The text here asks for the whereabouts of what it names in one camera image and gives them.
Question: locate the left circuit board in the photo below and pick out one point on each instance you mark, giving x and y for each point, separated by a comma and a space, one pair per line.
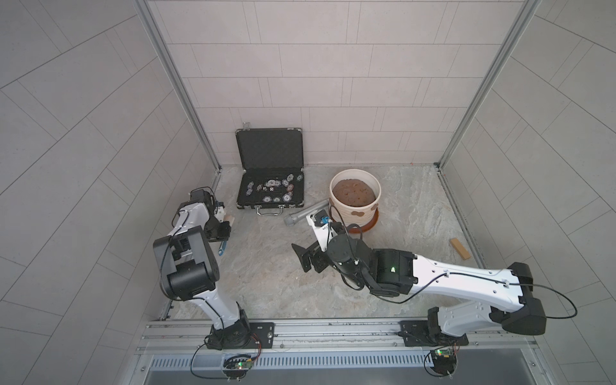
237, 367

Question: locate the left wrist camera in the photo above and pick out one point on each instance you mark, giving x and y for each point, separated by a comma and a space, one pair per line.
219, 212

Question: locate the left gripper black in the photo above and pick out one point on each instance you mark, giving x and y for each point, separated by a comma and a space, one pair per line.
219, 236

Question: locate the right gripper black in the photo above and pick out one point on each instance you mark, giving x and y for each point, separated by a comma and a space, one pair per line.
305, 257

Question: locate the terracotta saucer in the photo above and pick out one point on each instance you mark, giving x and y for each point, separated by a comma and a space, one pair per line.
356, 228

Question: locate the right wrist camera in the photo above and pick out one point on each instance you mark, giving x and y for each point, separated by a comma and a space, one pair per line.
322, 225

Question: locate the aluminium front rail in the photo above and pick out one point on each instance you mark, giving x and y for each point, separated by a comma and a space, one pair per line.
183, 336

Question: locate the white blue scrub brush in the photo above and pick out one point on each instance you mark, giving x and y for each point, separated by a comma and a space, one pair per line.
226, 228

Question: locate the circuit board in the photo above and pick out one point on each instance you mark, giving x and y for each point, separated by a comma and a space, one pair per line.
444, 362
237, 367

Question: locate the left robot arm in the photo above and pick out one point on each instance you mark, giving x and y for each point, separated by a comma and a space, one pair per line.
188, 268

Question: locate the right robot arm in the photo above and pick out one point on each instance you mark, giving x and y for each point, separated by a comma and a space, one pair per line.
503, 298

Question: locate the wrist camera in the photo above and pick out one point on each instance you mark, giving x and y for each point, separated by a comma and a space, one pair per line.
322, 225
219, 212

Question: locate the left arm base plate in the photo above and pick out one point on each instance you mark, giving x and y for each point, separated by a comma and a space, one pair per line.
242, 336

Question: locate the black poker chip case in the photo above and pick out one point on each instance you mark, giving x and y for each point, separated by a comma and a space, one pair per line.
272, 169

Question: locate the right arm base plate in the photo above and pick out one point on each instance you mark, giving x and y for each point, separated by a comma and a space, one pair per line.
421, 333

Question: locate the small wooden block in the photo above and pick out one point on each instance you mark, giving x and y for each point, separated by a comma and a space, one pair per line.
460, 248

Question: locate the right circuit board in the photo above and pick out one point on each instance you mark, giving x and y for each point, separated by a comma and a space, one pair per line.
444, 362

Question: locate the white ceramic pot with soil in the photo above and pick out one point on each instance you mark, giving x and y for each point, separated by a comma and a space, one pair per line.
354, 195

